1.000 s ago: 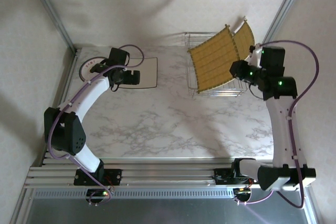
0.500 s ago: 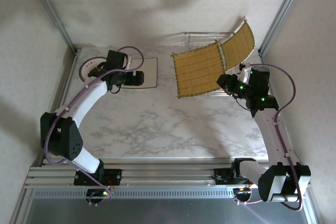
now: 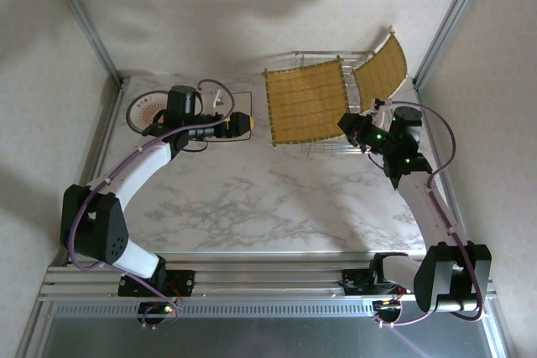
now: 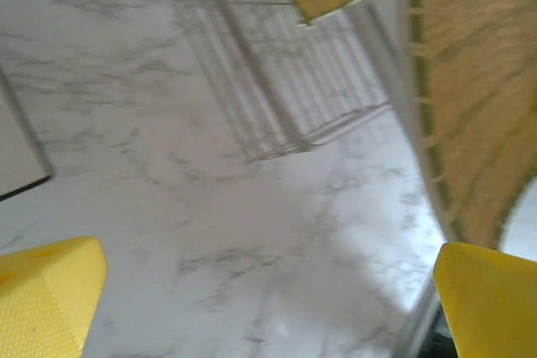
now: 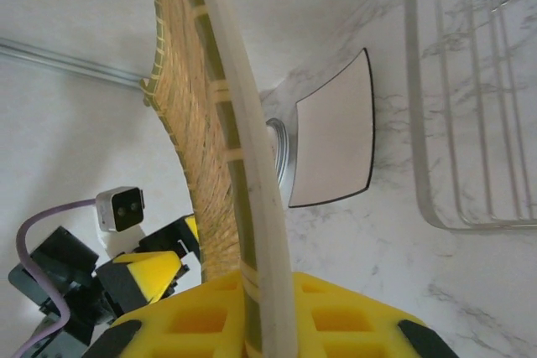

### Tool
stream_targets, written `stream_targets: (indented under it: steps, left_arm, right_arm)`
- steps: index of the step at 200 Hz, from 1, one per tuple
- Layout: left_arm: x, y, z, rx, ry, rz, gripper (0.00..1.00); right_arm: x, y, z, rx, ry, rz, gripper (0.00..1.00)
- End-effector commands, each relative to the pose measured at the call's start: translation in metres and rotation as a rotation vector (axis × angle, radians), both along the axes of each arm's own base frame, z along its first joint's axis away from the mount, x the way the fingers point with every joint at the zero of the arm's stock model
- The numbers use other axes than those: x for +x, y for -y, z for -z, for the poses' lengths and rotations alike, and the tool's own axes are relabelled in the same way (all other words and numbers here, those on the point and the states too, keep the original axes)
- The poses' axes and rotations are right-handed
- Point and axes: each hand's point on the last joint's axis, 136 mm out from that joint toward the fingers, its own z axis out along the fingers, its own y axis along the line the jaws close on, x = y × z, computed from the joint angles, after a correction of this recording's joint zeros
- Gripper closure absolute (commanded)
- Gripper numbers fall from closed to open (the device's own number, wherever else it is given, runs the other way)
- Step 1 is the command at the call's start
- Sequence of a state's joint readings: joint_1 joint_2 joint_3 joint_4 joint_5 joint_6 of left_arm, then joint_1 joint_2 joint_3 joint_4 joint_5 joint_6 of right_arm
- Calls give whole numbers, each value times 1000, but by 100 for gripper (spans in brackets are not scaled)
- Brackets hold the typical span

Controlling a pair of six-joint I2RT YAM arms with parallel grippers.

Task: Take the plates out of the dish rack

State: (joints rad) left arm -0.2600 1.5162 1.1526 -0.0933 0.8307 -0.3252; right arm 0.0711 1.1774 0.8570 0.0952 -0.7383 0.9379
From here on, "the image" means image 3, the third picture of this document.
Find square white plate black rim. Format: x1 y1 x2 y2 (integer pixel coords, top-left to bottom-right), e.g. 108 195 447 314
200 91 254 142

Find round white printed plate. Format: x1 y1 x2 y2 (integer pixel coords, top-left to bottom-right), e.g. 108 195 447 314
125 91 171 135

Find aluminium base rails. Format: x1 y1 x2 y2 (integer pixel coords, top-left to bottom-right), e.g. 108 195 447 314
36 251 500 304

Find small controller board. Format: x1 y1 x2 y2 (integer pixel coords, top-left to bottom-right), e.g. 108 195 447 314
372 298 404 329
137 301 177 329

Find perforated metal strip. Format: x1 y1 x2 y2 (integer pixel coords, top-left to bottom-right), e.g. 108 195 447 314
49 301 491 319

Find grey metal sheet panel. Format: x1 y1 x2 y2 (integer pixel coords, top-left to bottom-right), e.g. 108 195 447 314
39 316 498 358

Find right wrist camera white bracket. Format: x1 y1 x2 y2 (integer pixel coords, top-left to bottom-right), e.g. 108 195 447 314
371 97 394 124

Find steel wire dish rack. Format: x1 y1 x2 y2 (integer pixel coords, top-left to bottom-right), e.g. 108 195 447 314
293 50 381 158

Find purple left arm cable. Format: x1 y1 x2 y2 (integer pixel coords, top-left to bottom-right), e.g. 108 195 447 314
69 78 236 329

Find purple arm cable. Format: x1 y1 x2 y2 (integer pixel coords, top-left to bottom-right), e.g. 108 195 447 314
377 101 483 329
69 78 236 329

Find aluminium side rail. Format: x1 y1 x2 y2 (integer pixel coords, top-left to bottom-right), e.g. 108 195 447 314
62 79 129 267
413 80 469 261

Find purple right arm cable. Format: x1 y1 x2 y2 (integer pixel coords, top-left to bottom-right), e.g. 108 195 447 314
377 101 483 329

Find aluminium frame post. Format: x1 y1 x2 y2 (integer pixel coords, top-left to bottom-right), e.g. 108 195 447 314
39 0 127 86
412 0 497 87

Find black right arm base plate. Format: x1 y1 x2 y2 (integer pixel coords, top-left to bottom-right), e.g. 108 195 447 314
341 267 419 296

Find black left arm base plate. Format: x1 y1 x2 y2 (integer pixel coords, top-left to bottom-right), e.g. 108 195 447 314
117 268 196 297

